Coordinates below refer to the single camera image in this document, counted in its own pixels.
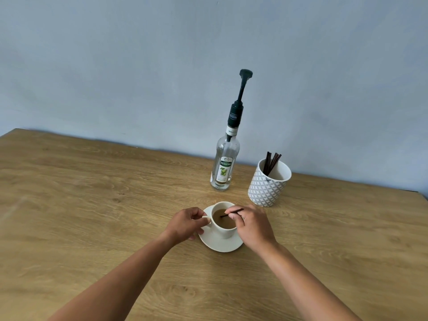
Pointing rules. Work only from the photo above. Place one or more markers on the dark brown coffee stirrer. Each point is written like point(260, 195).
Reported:
point(239, 210)

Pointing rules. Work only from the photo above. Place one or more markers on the person's left forearm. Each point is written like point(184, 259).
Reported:
point(120, 280)

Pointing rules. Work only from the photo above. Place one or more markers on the brown coffee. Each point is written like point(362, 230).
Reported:
point(224, 222)

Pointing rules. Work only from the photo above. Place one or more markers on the clear glass syrup bottle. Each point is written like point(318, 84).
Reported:
point(224, 170)

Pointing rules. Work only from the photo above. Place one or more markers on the person's right thumb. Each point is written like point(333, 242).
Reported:
point(236, 218)

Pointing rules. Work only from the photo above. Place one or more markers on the person's left hand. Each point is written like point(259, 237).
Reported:
point(182, 225)

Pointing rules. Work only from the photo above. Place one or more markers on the bunch of dark stirring sticks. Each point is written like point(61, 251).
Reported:
point(270, 163)

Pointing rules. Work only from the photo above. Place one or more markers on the white saucer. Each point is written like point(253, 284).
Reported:
point(219, 245)

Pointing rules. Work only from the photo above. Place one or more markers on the person's right hand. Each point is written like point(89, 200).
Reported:
point(255, 229)

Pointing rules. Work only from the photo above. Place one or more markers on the black pump dispenser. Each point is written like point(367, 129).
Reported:
point(236, 113)

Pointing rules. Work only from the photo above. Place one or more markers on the person's left thumb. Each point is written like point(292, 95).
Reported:
point(202, 222)

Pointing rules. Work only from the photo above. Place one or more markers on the white grey patterned holder cup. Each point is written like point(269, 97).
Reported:
point(266, 190)

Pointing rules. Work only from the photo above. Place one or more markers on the white coffee cup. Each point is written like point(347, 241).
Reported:
point(224, 232)

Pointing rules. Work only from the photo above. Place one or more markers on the person's right forearm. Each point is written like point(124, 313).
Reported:
point(304, 284)

